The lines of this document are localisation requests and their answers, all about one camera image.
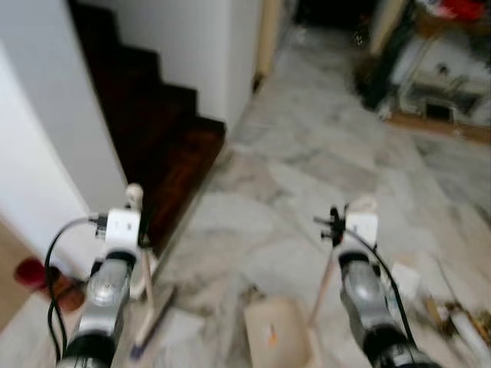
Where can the white cluttered shelf unit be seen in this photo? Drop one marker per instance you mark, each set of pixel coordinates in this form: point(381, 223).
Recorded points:
point(445, 77)

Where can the dark green bag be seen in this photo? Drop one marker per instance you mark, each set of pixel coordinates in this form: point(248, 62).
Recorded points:
point(383, 77)

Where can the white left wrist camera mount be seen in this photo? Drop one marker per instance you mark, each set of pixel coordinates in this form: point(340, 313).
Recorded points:
point(123, 228)

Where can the beige wooden post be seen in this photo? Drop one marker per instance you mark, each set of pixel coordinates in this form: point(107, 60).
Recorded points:
point(268, 38)

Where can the dark wooden staircase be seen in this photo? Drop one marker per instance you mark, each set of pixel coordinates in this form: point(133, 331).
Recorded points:
point(153, 138)

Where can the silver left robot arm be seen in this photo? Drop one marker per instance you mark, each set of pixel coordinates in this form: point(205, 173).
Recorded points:
point(107, 293)

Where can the white tube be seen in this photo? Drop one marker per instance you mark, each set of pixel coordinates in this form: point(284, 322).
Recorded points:
point(469, 336)

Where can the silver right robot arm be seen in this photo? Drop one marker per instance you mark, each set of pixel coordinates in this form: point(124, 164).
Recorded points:
point(364, 295)

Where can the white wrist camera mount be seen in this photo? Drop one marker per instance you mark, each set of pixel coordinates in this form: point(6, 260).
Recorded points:
point(363, 228)
point(123, 228)

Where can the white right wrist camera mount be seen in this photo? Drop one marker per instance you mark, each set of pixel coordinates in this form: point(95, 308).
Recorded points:
point(363, 228)

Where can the red cloth item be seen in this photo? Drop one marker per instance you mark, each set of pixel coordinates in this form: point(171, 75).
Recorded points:
point(462, 8)

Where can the gold packet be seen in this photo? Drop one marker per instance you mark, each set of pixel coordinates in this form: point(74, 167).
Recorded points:
point(481, 320)

